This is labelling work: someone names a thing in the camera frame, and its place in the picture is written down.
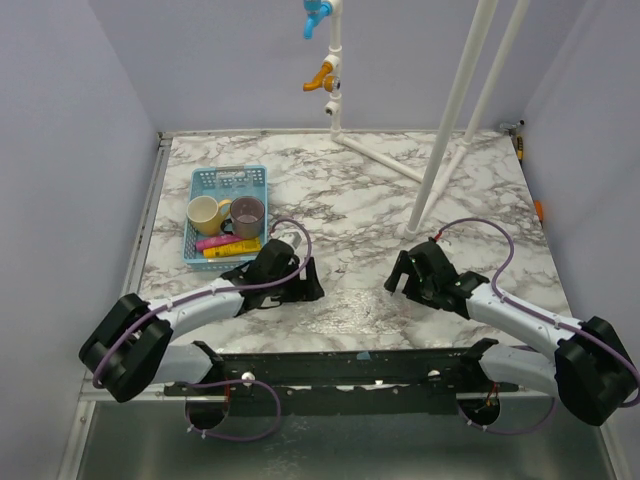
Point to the orange tap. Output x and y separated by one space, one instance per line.
325 79

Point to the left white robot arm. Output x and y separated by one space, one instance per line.
134 346

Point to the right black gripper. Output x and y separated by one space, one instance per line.
404 264

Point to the blue tap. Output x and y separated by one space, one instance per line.
316 11

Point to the purple translucent cup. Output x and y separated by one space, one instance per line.
247 217

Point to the yellow tool in corner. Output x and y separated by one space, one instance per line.
519 141

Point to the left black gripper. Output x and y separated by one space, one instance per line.
309 289

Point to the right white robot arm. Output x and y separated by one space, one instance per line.
582 364

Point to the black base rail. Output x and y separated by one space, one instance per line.
351 382

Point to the yellow toothpaste tube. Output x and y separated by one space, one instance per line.
244 247

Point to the clear textured round tray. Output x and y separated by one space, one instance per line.
366 312

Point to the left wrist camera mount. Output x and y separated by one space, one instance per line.
291 238

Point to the orange clamp on wall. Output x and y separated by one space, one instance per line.
539 210

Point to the pink toothpaste tube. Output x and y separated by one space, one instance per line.
216 241

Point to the yellow mug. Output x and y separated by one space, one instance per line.
206 214

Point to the white pvc pipe frame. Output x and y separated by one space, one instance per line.
432 182

